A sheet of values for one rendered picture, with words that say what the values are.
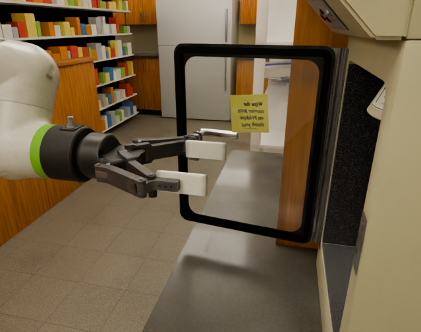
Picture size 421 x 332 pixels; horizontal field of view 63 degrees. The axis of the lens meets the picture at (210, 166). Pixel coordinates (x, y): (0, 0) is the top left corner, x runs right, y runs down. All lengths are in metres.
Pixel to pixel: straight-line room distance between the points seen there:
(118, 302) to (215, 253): 1.35
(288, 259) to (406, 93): 0.54
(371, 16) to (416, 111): 0.09
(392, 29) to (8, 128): 0.54
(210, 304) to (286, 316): 0.14
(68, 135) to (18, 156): 0.09
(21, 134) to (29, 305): 1.71
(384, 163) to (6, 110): 0.54
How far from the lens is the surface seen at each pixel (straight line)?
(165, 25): 5.53
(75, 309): 2.13
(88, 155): 0.55
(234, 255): 0.80
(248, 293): 0.71
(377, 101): 0.48
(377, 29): 0.33
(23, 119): 0.63
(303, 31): 0.70
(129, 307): 2.06
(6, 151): 0.62
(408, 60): 0.34
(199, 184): 0.45
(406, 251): 0.41
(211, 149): 0.58
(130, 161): 0.51
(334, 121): 0.67
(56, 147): 0.57
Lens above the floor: 1.42
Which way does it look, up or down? 22 degrees down
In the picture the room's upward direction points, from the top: straight up
